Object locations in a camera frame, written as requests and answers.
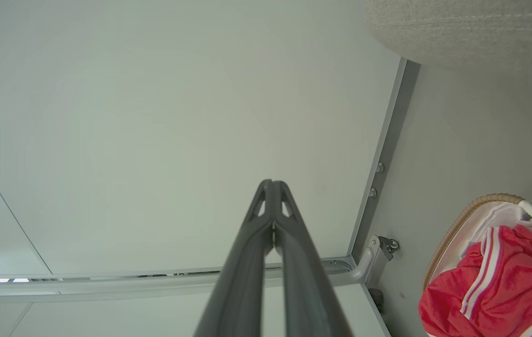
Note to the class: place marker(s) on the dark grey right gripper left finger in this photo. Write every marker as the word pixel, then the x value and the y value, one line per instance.
pixel 247 262

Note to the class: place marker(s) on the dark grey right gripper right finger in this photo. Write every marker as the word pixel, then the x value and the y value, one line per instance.
pixel 303 281

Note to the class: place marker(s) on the red shirt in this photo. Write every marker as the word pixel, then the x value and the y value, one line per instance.
pixel 513 290

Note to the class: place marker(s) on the grey fabric sofa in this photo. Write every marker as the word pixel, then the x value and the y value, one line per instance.
pixel 471 32

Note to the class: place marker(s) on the black foot caster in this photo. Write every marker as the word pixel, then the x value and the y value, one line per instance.
pixel 389 245

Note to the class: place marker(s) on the wicker laundry basket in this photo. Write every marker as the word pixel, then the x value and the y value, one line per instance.
pixel 495 196

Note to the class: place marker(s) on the silver frame bolt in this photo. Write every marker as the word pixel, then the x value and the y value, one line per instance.
pixel 380 167
pixel 372 192

